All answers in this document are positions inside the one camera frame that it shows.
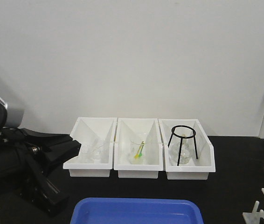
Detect blue plastic tray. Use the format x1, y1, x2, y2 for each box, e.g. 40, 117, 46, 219
70, 197, 204, 224

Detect yellow green plastic spatulas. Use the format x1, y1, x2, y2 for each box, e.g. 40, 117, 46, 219
134, 141, 145, 159

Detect black metal tripod stand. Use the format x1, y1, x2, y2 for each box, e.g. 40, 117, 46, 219
167, 125, 198, 166

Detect white storage bin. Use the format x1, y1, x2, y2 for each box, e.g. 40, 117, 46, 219
63, 117, 118, 178
158, 119, 216, 180
113, 118, 164, 179

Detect left white storage bin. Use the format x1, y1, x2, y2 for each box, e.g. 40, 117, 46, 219
63, 117, 118, 178

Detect middle white storage bin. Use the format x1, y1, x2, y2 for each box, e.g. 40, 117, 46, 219
113, 118, 164, 179

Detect glassware in left bin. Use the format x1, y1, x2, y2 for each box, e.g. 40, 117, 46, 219
78, 138, 109, 164

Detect glass beaker in middle bin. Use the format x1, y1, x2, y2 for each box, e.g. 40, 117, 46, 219
128, 134, 146, 165

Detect right white storage bin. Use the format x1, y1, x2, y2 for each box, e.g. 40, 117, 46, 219
158, 119, 216, 180

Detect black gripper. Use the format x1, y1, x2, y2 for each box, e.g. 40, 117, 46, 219
0, 128, 81, 216

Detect glass flask under tripod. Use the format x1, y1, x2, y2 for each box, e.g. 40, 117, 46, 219
168, 134, 192, 166

